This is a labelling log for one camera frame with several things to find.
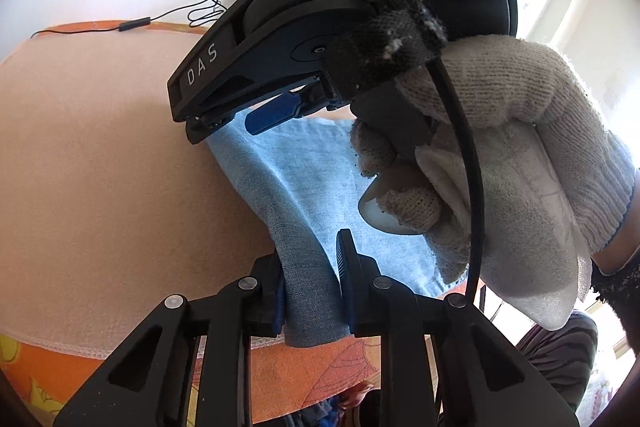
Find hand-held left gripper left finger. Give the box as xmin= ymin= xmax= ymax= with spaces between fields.
xmin=52 ymin=254 xmax=288 ymax=427

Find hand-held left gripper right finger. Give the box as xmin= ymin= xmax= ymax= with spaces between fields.
xmin=336 ymin=228 xmax=581 ymax=427

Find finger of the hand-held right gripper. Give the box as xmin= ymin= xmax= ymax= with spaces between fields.
xmin=185 ymin=107 xmax=246 ymax=145
xmin=245 ymin=87 xmax=346 ymax=136

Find blue denim pants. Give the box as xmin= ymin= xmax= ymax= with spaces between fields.
xmin=205 ymin=104 xmax=451 ymax=348

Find person's right forearm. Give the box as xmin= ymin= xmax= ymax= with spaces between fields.
xmin=590 ymin=227 xmax=640 ymax=308

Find person's right hand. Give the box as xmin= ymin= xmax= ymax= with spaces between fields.
xmin=350 ymin=34 xmax=638 ymax=285

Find orange patterned bed sheet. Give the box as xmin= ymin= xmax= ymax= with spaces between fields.
xmin=0 ymin=19 xmax=451 ymax=427

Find person's striped clothing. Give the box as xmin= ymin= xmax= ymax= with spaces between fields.
xmin=515 ymin=309 xmax=598 ymax=413

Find thin black cable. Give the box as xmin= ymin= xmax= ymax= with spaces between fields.
xmin=30 ymin=0 xmax=266 ymax=40

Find thick black gripper cable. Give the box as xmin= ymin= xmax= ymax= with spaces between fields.
xmin=285 ymin=0 xmax=486 ymax=303

